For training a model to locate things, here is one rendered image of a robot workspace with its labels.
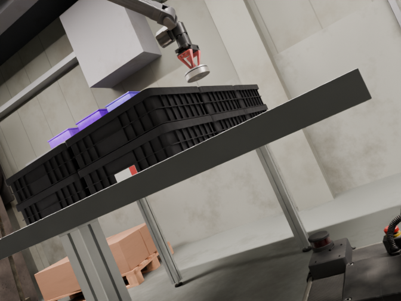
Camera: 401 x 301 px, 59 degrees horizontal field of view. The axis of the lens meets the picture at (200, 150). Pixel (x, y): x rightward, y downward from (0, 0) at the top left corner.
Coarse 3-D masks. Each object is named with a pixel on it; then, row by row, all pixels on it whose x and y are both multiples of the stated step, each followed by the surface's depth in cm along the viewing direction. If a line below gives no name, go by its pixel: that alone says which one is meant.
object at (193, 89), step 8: (152, 88) 100; (160, 88) 103; (168, 88) 107; (176, 88) 111; (184, 88) 115; (192, 88) 119; (136, 96) 100; (144, 96) 99; (128, 104) 102; (136, 104) 101; (112, 112) 106; (120, 112) 104; (104, 120) 108; (88, 128) 112; (96, 128) 110; (72, 136) 116; (80, 136) 114; (72, 144) 116
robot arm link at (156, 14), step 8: (112, 0) 138; (120, 0) 138; (128, 0) 138; (136, 0) 138; (144, 0) 140; (128, 8) 140; (136, 8) 140; (144, 8) 140; (152, 8) 140; (160, 8) 140; (168, 8) 143; (152, 16) 142; (160, 16) 141; (168, 16) 141
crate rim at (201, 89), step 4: (200, 88) 125; (204, 88) 126; (208, 88) 129; (212, 88) 132; (216, 88) 134; (220, 88) 137; (224, 88) 141; (228, 88) 143; (232, 88) 147; (200, 92) 125; (204, 92) 126
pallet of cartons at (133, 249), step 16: (144, 224) 344; (112, 240) 324; (128, 240) 305; (144, 240) 325; (128, 256) 297; (144, 256) 316; (48, 272) 320; (64, 272) 313; (128, 272) 292; (144, 272) 323; (48, 288) 322; (64, 288) 315; (80, 288) 309
